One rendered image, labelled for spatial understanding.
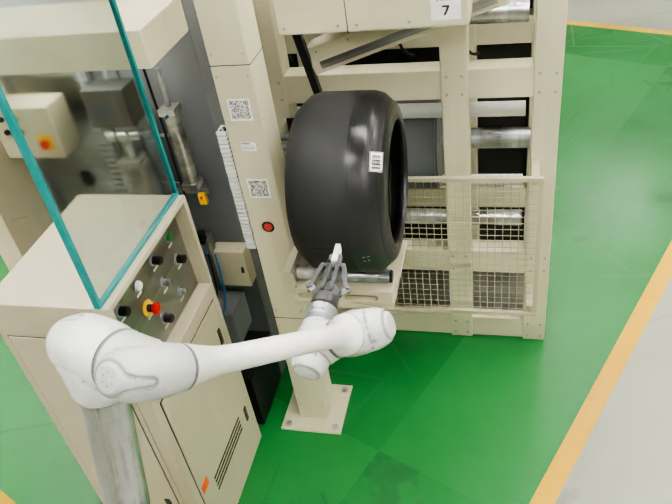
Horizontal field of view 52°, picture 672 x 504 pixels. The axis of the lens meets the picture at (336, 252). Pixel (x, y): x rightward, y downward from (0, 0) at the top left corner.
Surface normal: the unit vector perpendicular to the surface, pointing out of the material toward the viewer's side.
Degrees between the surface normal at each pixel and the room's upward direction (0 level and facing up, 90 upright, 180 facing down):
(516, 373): 0
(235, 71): 90
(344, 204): 70
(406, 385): 0
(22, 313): 90
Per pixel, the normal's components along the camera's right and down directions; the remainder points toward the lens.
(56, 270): -0.14, -0.78
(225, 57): -0.21, 0.62
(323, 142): -0.22, -0.29
